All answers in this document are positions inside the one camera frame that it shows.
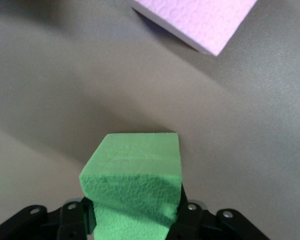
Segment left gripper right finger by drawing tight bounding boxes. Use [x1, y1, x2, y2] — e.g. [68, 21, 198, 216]
[166, 184, 271, 240]

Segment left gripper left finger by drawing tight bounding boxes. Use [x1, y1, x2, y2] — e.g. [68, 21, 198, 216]
[0, 197, 97, 240]

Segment green foam cube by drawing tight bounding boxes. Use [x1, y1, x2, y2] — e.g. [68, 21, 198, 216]
[78, 132, 183, 240]

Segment pink foam cube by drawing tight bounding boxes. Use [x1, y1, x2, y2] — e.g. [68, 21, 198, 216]
[131, 0, 260, 57]

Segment brown table mat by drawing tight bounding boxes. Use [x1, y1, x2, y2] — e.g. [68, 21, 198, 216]
[0, 0, 300, 240]

